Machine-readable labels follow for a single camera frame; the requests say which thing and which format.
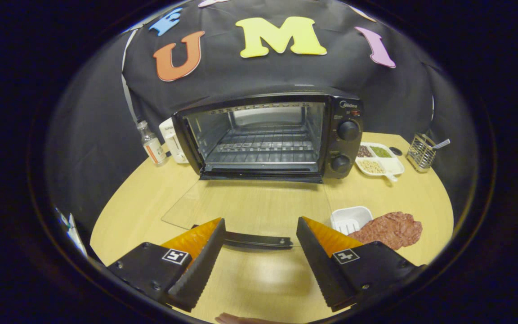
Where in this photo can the reddish brown steak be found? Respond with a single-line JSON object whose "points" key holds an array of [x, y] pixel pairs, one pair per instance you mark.
{"points": [[389, 229]]}

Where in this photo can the clear bottle with orange label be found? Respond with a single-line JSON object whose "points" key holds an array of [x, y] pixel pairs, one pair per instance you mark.
{"points": [[153, 148]]}

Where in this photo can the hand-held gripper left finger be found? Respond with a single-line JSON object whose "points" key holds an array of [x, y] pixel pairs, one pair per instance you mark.
{"points": [[198, 270]]}

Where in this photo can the black toaster oven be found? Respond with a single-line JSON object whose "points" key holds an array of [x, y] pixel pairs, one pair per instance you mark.
{"points": [[346, 148]]}

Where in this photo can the small white rectangular tray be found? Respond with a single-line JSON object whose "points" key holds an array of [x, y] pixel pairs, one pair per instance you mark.
{"points": [[351, 216]]}

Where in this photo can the small black round cap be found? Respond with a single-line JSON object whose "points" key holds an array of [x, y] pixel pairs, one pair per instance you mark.
{"points": [[395, 151]]}

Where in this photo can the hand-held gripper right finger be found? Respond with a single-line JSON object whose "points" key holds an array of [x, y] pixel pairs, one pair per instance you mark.
{"points": [[326, 270]]}

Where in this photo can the white divided plate with beans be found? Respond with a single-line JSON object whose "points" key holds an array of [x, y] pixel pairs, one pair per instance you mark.
{"points": [[391, 166]]}

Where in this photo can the white bread toaster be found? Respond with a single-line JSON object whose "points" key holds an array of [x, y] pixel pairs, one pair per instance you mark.
{"points": [[173, 144]]}

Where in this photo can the metal spoon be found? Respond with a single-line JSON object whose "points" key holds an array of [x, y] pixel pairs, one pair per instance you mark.
{"points": [[441, 144]]}

